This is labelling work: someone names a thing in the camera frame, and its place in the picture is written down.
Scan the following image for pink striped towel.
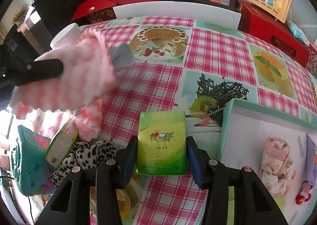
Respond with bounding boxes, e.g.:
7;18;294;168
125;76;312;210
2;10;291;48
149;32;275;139
72;100;103;140
10;29;117;119

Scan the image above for blue tissue pack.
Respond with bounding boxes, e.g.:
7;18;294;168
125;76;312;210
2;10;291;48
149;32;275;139
287;20;310;42

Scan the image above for red box with window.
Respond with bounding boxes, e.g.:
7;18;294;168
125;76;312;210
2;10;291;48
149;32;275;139
238;0;311;68

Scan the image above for yellow flowers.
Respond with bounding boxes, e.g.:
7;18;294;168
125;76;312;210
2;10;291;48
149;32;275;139
12;4;29;23

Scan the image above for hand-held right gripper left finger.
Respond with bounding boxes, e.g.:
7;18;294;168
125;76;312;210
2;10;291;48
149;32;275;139
36;136;138;225

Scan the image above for red and white patterned box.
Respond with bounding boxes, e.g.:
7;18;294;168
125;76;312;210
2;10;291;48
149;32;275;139
306;41;317;73

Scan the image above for teal plastic case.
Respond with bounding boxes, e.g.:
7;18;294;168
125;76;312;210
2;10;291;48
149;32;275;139
10;125;58;196

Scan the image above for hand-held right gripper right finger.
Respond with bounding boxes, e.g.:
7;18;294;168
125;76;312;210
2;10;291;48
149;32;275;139
186;136;289;225

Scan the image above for floral cloth with pink knit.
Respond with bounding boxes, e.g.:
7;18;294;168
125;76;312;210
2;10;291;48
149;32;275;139
258;136;295;199

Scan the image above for pink and red yarn doll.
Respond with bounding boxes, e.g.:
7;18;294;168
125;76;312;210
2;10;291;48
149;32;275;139
295;180;315;204

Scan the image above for white bottle with green label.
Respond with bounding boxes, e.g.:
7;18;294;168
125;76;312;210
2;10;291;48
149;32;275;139
50;23;81;50

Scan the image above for green tissue packet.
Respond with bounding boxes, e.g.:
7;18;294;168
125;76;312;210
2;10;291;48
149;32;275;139
45;118;79;168
134;110;187;176

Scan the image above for light blue cloth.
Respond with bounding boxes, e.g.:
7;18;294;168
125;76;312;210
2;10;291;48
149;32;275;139
108;43;135;70

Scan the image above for white tray with teal rim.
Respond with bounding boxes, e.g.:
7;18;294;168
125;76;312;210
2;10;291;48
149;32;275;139
217;98;317;225

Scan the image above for round yellow disc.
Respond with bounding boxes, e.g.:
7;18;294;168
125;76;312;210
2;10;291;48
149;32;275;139
90;185;138;218

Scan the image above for floral box with red lid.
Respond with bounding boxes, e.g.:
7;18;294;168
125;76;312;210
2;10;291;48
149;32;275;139
70;0;117;25

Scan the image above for white board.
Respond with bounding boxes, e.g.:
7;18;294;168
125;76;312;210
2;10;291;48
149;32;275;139
113;2;242;31

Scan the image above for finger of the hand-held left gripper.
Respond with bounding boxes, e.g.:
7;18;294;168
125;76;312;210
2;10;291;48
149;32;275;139
13;58;64;87

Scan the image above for leopard print cloth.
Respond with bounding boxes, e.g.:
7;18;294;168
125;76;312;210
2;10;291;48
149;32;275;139
51;140;118;187

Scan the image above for checkered dessert print tablecloth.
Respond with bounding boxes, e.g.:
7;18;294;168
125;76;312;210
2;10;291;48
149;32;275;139
0;15;317;225

